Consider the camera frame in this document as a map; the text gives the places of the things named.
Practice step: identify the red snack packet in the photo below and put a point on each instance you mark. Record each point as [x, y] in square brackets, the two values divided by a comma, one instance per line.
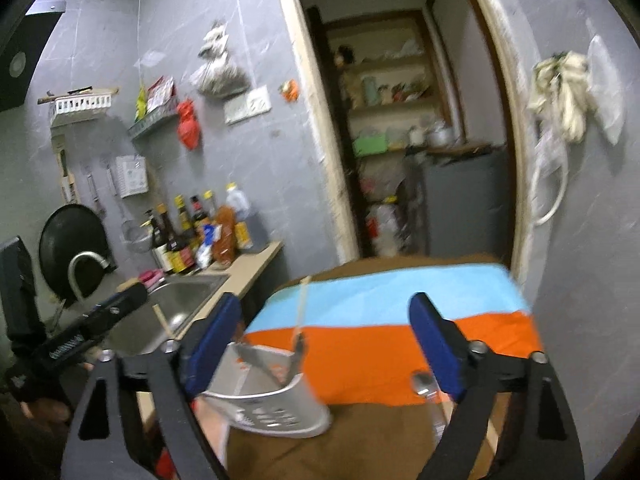
[161, 92]

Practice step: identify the white basket wall shelf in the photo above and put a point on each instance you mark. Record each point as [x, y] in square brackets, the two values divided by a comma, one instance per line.
[80, 107]

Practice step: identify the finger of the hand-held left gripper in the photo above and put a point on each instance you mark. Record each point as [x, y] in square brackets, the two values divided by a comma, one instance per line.
[117, 307]

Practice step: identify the white wall socket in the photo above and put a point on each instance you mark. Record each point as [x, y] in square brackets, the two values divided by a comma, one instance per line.
[247, 105]

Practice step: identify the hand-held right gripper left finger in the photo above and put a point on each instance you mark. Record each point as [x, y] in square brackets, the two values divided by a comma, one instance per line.
[215, 345]

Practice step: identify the hanging metal strainer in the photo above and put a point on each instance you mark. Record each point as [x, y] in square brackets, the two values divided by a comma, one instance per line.
[137, 240]

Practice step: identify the metal pot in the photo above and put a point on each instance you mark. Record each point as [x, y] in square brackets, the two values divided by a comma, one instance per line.
[441, 136]

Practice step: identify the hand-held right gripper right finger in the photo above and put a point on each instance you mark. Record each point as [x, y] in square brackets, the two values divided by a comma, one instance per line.
[437, 345]

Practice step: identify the striped blue orange brown blanket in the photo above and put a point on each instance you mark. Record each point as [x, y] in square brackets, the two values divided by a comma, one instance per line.
[370, 350]

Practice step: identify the hanging bag with dark contents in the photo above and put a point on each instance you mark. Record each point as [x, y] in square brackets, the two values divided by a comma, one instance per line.
[220, 79]

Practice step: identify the red plastic bag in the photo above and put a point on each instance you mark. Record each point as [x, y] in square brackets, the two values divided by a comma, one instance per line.
[189, 127]

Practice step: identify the white wall box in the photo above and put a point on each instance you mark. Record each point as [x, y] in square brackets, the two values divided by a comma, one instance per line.
[131, 176]

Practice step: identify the dark soy sauce bottle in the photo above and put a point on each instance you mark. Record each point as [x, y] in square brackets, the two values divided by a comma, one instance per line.
[177, 255]

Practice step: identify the round metal spoon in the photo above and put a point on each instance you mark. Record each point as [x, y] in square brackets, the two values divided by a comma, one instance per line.
[422, 384]

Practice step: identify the dark pump bottle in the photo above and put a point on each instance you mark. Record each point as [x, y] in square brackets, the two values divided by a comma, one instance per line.
[159, 252]

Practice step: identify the pink cloth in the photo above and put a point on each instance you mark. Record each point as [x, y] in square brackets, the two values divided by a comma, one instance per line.
[152, 276]

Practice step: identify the grey fridge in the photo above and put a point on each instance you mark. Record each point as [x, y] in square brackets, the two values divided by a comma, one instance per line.
[465, 205]

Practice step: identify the person's left forearm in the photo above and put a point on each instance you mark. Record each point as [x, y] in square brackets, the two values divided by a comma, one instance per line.
[42, 410]

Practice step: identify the orange seasoning packet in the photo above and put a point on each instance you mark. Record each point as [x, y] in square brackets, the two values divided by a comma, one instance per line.
[225, 237]

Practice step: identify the orange plug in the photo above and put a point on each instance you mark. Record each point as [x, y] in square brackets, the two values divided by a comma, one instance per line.
[290, 90]

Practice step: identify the green thermos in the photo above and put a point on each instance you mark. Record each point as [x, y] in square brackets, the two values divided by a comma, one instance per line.
[370, 92]

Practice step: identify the black range hood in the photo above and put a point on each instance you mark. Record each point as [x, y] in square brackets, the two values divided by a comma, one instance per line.
[25, 60]

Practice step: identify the white door frame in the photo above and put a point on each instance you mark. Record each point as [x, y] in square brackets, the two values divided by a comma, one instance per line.
[315, 135]

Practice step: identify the red capped sauce bottle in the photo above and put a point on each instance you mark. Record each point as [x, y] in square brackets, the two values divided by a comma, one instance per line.
[200, 215]

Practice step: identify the yellow snack packet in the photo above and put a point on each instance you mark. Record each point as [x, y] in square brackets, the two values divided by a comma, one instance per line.
[142, 105]

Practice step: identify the black frying pan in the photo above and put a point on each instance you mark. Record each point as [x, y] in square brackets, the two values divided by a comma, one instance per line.
[65, 240]

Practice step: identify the grey wall shelf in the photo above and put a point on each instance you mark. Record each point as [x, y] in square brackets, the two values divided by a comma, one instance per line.
[152, 125]

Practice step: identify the metal faucet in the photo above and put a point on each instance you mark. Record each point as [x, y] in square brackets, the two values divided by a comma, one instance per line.
[87, 256]

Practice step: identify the wooden shelf unit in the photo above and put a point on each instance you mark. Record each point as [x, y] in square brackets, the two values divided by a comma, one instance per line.
[390, 62]

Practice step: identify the yellow capped sauce bottle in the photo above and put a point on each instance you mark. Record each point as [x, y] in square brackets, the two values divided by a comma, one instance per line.
[184, 217]

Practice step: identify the beige kitchen counter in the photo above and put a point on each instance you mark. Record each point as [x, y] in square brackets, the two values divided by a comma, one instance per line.
[252, 267]

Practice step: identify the large cooking oil jug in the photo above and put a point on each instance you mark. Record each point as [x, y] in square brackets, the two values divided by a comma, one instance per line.
[247, 225]

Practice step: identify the wooden spatula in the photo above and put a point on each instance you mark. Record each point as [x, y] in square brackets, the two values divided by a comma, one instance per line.
[64, 170]

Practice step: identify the hanging metal ladle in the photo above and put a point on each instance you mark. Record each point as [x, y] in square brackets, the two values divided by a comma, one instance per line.
[94, 192]

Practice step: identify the white plastic utensil holder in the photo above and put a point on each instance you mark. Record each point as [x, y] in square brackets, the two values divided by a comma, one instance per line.
[270, 400]

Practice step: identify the clear plastic bag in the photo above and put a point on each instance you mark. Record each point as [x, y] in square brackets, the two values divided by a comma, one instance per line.
[547, 142]

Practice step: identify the cream rubber gloves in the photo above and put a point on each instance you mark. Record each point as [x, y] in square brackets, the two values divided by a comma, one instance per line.
[565, 95]

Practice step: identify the steel sink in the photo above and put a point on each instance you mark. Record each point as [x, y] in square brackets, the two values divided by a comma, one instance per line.
[175, 305]

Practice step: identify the small white blue packet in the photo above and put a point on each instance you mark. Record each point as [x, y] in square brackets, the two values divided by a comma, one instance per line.
[206, 250]

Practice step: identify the green box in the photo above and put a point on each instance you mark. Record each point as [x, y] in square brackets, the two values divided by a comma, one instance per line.
[370, 146]

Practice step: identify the white mesh bag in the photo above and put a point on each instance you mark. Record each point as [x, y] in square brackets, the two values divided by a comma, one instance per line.
[607, 100]

